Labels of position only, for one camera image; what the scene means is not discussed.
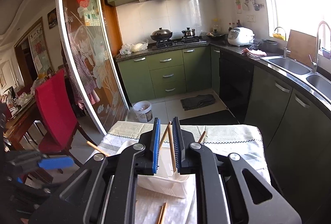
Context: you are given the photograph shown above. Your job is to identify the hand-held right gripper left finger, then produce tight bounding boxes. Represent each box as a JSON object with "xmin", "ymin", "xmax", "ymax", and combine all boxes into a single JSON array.
[{"xmin": 28, "ymin": 117, "xmax": 161, "ymax": 224}]

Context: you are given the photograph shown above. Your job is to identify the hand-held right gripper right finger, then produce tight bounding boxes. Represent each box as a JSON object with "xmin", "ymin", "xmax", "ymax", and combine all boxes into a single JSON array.
[{"xmin": 172, "ymin": 117, "xmax": 302, "ymax": 224}]

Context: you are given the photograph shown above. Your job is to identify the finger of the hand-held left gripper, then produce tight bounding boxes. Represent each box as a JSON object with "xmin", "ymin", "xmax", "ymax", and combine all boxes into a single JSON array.
[{"xmin": 37, "ymin": 156, "xmax": 74, "ymax": 171}]

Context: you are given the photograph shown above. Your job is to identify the white plastic utensil holder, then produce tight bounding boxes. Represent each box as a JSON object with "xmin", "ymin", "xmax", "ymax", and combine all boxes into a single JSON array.
[{"xmin": 137, "ymin": 170, "xmax": 197, "ymax": 199}]

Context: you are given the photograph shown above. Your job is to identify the white trash bin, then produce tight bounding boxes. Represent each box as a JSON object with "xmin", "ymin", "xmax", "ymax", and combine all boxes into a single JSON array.
[{"xmin": 132, "ymin": 100, "xmax": 152, "ymax": 123}]

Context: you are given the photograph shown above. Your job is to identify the dark floor rag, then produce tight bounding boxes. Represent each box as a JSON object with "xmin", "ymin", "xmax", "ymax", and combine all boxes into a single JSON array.
[{"xmin": 180, "ymin": 94, "xmax": 216, "ymax": 111}]

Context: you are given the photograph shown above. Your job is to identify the patterned grey green tablecloth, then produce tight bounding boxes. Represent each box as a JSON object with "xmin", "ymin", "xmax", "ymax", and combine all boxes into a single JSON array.
[{"xmin": 85, "ymin": 120, "xmax": 272, "ymax": 224}]

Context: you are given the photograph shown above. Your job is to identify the cluttered dining table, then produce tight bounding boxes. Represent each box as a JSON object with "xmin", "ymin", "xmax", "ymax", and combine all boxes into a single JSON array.
[{"xmin": 0, "ymin": 86, "xmax": 39, "ymax": 136}]

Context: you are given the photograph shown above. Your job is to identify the red covered wooden chair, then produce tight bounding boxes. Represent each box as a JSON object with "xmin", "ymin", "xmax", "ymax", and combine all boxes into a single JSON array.
[{"xmin": 34, "ymin": 69, "xmax": 87, "ymax": 160}]

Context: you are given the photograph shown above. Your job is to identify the green base cabinets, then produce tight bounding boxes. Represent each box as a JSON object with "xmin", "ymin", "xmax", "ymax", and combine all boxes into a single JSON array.
[{"xmin": 116, "ymin": 47, "xmax": 331, "ymax": 162}]

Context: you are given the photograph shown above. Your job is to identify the black built-in dishwasher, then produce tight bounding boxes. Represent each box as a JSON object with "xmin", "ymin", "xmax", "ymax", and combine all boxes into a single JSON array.
[{"xmin": 219, "ymin": 49, "xmax": 255, "ymax": 122}]

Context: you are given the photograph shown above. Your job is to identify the plain white plastic bag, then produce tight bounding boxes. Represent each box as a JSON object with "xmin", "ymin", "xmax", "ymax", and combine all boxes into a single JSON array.
[{"xmin": 131, "ymin": 42, "xmax": 148, "ymax": 52}]

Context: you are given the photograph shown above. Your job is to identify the printed white plastic bag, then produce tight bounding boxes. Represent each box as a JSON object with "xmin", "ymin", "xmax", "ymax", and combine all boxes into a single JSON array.
[{"xmin": 119, "ymin": 43, "xmax": 132, "ymax": 55}]

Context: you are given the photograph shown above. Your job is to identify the black gas stove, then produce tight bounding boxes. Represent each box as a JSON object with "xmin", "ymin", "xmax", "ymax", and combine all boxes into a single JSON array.
[{"xmin": 152, "ymin": 36, "xmax": 208, "ymax": 49}]

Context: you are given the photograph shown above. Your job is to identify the black wok with lid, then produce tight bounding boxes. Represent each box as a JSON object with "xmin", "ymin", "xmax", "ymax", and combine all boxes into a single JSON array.
[{"xmin": 150, "ymin": 28, "xmax": 173, "ymax": 41}]

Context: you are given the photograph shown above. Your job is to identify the frying pan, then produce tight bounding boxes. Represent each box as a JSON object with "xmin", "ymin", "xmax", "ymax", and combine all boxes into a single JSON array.
[{"xmin": 206, "ymin": 29, "xmax": 228, "ymax": 39}]

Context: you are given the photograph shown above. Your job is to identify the pink cloth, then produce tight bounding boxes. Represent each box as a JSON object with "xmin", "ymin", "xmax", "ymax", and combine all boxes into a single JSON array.
[{"xmin": 242, "ymin": 47, "xmax": 267, "ymax": 58}]

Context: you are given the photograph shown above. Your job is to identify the etched sliding glass door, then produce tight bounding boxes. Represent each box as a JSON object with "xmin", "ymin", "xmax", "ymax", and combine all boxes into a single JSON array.
[{"xmin": 55, "ymin": 0, "xmax": 131, "ymax": 136}]

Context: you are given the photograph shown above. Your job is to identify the white rice cooker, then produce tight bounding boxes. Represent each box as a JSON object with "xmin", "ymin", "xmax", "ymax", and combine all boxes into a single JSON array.
[{"xmin": 228, "ymin": 27, "xmax": 255, "ymax": 47}]

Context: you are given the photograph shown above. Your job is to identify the black round container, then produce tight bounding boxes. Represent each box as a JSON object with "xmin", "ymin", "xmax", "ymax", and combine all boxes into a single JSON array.
[{"xmin": 261, "ymin": 39, "xmax": 279, "ymax": 53}]

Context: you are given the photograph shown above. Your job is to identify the steel double sink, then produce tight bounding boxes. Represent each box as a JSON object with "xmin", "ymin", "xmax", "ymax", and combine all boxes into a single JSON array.
[{"xmin": 260, "ymin": 56, "xmax": 331, "ymax": 100}]

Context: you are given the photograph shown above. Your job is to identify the small steel faucet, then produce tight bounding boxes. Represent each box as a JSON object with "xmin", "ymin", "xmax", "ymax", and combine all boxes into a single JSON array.
[{"xmin": 273, "ymin": 27, "xmax": 291, "ymax": 58}]

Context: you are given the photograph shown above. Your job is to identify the wooden cutting board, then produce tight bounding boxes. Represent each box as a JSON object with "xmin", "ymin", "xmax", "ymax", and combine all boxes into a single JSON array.
[{"xmin": 285, "ymin": 29, "xmax": 321, "ymax": 68}]

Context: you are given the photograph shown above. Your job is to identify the tall steel faucet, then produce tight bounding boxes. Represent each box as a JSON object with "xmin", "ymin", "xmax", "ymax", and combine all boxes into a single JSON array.
[{"xmin": 309, "ymin": 21, "xmax": 331, "ymax": 74}]

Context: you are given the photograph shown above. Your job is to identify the framed wall scroll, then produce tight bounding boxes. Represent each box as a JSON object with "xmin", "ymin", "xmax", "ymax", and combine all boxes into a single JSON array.
[{"xmin": 27, "ymin": 18, "xmax": 53, "ymax": 74}]

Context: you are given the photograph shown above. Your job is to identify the dark wall poster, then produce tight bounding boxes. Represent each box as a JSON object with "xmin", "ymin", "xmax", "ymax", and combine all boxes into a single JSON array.
[{"xmin": 47, "ymin": 11, "xmax": 58, "ymax": 27}]

